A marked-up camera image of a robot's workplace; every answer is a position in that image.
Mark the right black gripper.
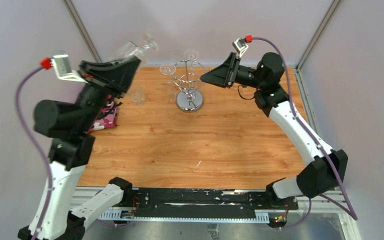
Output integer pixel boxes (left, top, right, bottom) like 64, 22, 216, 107
200, 52, 265, 90

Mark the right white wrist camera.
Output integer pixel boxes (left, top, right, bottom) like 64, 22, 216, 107
232, 38, 249, 59

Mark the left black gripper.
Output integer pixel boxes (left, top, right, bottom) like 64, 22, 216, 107
78, 54, 143, 129

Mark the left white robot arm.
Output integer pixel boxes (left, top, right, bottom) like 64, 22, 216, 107
17, 54, 142, 240

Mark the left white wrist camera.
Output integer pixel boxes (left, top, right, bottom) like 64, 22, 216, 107
51, 53, 87, 83

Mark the aluminium frame rail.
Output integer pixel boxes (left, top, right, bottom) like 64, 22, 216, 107
69, 186, 353, 223

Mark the pink camouflage cloth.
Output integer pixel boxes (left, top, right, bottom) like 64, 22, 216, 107
86, 96, 122, 134

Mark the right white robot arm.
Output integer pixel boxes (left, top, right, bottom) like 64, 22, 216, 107
200, 52, 348, 209

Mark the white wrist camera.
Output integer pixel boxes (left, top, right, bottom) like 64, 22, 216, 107
51, 53, 87, 83
232, 38, 249, 59

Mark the chrome wine glass rack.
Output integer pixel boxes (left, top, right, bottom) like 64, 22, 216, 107
171, 59, 208, 113

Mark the clear wine glass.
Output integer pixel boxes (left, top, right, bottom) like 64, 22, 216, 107
108, 32, 159, 65
159, 63, 176, 103
183, 49, 199, 61
128, 83, 146, 106

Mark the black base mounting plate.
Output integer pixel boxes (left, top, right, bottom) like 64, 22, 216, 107
100, 187, 300, 220

